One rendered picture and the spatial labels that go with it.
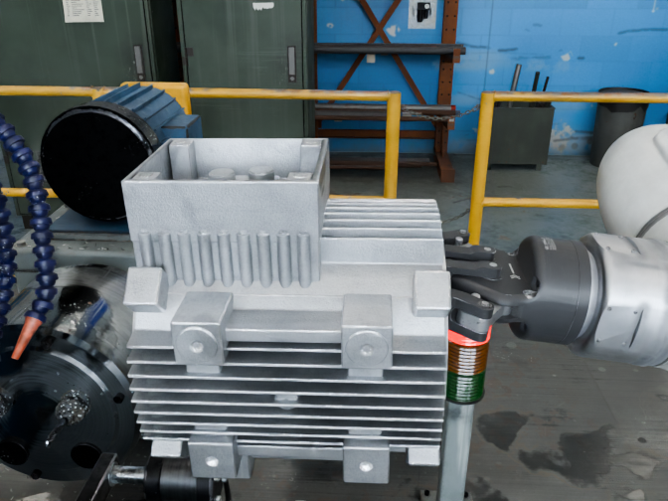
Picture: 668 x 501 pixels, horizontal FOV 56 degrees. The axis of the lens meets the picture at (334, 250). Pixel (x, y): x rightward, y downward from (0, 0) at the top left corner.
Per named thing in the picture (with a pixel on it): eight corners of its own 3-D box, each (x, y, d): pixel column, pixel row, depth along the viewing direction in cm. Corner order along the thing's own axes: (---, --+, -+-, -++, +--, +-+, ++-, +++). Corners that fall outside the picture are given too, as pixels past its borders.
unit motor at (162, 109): (71, 354, 108) (19, 108, 90) (137, 268, 138) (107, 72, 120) (219, 359, 107) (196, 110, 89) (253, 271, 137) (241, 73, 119)
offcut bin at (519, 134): (536, 157, 544) (549, 60, 509) (549, 174, 501) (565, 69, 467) (474, 156, 546) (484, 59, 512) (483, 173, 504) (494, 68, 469)
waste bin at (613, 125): (625, 157, 543) (639, 86, 517) (642, 171, 507) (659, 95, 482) (580, 157, 545) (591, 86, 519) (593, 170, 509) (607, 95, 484)
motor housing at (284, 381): (148, 512, 43) (100, 265, 35) (212, 355, 61) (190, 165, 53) (439, 523, 42) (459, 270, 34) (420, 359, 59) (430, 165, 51)
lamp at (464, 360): (442, 375, 81) (445, 346, 79) (438, 349, 87) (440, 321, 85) (489, 377, 81) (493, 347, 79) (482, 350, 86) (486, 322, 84)
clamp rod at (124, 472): (106, 486, 73) (104, 473, 72) (113, 473, 75) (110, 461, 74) (174, 490, 73) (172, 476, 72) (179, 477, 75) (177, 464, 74)
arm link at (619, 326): (706, 275, 39) (610, 263, 39) (657, 394, 43) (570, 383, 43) (648, 220, 47) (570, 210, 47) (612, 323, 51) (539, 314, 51)
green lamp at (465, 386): (440, 403, 83) (442, 375, 81) (436, 376, 88) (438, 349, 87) (486, 405, 83) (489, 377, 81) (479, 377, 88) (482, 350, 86)
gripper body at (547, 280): (571, 222, 47) (448, 206, 47) (608, 272, 39) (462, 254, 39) (546, 307, 50) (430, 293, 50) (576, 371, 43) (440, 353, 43)
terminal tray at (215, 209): (135, 288, 41) (117, 183, 38) (181, 225, 50) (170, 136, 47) (320, 291, 40) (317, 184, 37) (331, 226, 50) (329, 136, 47)
